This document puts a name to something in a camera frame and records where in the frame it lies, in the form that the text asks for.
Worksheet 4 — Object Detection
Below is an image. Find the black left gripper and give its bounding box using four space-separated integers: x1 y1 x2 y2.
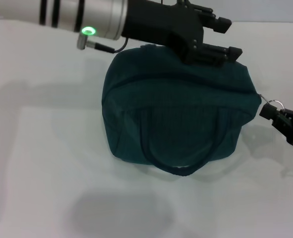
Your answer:
121 0 243 67

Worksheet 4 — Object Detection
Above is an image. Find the silver zipper pull ring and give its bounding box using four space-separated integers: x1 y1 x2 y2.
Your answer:
259 94 286 110

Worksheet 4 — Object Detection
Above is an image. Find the dark teal insulated lunch bag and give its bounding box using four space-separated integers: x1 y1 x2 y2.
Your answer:
102 44 262 178

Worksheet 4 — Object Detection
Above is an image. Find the left arm connector cable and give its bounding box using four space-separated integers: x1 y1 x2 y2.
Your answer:
76 34 129 53

